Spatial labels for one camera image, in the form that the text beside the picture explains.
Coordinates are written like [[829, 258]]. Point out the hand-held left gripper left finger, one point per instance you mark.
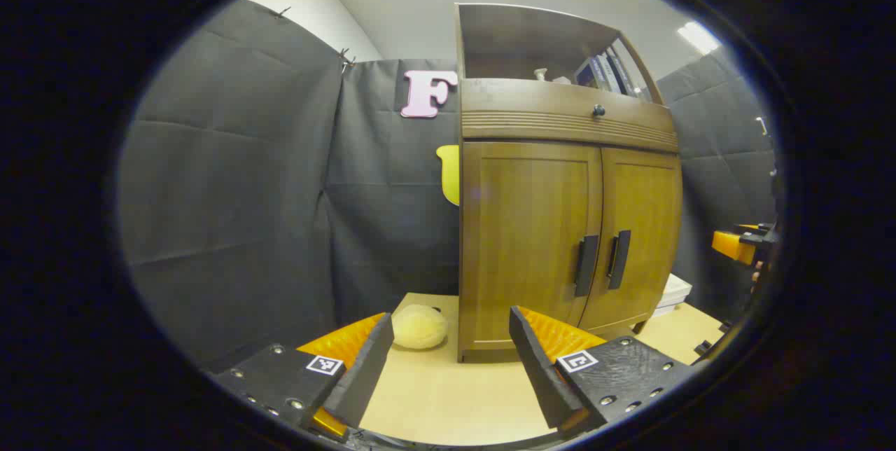
[[364, 374]]

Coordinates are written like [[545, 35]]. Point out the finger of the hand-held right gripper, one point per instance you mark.
[[731, 244]]

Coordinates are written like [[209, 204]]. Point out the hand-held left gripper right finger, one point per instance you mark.
[[539, 374]]

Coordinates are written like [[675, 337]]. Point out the wooden shoe cabinet door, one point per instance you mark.
[[525, 227], [651, 227]]

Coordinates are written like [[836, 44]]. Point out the wooden double-door shoe cabinet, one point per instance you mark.
[[518, 38]]

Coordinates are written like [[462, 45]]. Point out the white box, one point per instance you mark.
[[675, 286], [665, 307]]

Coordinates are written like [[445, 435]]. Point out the small ceiling light panel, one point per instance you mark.
[[698, 36]]

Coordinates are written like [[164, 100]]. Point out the wooden drawer with black knob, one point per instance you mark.
[[532, 104]]

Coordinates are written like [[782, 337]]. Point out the small white figurine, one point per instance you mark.
[[540, 74]]

